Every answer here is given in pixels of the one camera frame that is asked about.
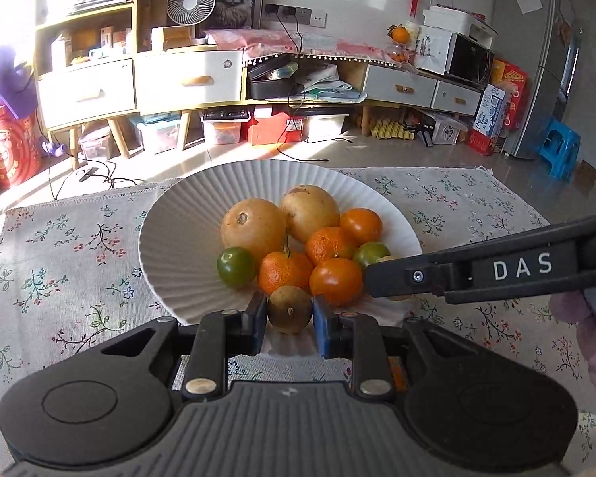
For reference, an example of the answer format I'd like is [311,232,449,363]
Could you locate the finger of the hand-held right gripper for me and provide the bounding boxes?
[365,248,472,299]

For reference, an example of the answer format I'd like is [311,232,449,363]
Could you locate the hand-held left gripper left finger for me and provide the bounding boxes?
[97,291,269,402]

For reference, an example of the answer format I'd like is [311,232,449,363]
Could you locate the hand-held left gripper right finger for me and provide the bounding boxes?
[312,295,485,402]

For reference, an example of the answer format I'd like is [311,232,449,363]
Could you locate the small pale yellow fruit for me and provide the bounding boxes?
[377,254,414,304]

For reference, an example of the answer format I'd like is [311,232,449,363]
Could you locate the green citrus fruit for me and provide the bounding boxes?
[216,247,257,289]
[352,241,392,271]

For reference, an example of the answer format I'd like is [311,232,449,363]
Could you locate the brown-green round fruit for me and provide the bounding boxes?
[267,285,313,334]

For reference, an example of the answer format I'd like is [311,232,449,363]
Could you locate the mandarin orange with stem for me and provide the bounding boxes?
[257,250,315,296]

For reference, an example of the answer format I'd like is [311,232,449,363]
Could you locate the small smooth orange citrus fruit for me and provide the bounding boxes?
[339,207,383,246]

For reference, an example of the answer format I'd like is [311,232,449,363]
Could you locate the textured mandarin orange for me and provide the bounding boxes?
[305,227,358,266]

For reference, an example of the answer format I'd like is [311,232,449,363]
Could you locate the white ribbed plate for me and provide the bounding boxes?
[138,159,423,326]

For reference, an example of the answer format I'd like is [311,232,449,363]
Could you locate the yellow round fruit with stem scar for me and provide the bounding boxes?
[221,198,289,262]

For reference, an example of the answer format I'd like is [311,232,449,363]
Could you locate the cardboard piece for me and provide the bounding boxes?
[573,161,596,197]

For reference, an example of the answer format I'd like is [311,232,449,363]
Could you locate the yellow speckled round fruit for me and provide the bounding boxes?
[279,185,341,243]

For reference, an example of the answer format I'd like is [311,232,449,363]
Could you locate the blue plastic stool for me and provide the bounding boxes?
[536,116,582,180]

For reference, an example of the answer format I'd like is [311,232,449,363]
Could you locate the small red box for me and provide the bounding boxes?
[467,129,492,156]

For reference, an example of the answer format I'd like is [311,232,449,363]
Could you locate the yellow egg tray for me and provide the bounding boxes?
[370,119,415,141]

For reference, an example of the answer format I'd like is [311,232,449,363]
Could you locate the blue and white carton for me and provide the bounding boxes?
[474,84,512,137]

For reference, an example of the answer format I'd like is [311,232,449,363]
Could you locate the white storage box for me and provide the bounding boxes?
[300,112,351,142]

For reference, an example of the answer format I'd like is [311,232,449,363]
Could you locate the red gift boxes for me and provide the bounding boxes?
[492,60,530,130]

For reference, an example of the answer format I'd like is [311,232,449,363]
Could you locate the small white drawer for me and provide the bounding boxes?
[362,64,438,109]
[432,81,484,117]

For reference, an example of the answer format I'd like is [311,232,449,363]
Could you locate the floral tablecloth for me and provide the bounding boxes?
[0,166,596,477]

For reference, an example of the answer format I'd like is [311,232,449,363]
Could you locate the clear storage box black lid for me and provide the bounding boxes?
[201,109,252,146]

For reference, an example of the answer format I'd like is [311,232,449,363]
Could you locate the silver refrigerator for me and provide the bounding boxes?
[492,0,577,160]

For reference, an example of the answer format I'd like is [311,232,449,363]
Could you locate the low wooden cabinet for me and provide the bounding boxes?
[134,45,488,150]

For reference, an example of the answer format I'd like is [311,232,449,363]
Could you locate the black microwave oven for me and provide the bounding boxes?
[447,34,495,84]

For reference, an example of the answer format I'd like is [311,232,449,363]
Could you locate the clear storage box blue lid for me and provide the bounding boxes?
[129,113,182,154]

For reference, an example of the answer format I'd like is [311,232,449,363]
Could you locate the black case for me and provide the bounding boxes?
[247,54,299,100]

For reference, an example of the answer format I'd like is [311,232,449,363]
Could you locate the small clear storage box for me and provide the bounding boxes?
[79,126,115,160]

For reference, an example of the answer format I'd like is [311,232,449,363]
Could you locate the pink patterned cloth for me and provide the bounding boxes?
[206,29,418,65]

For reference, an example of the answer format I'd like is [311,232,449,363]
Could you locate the white drawer with round sticker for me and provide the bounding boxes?
[136,50,244,115]

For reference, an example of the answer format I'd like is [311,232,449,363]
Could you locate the white foam box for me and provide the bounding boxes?
[422,5,497,35]

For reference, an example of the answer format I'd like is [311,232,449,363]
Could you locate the wooden box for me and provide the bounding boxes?
[151,26,192,51]

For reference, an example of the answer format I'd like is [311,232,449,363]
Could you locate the red printed drum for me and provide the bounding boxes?
[0,104,43,188]

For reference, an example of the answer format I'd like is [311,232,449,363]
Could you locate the tall wooden shelf cabinet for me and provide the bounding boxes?
[32,0,142,170]

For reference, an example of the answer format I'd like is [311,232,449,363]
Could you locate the small white desk fan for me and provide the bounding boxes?
[167,0,216,41]

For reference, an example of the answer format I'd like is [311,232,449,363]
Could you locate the purple cap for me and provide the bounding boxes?
[0,45,38,120]

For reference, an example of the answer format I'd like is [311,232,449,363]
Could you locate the white wall socket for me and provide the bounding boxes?
[296,6,327,28]

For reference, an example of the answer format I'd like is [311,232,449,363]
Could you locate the white drawer with wooden handle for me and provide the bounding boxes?
[37,58,137,130]

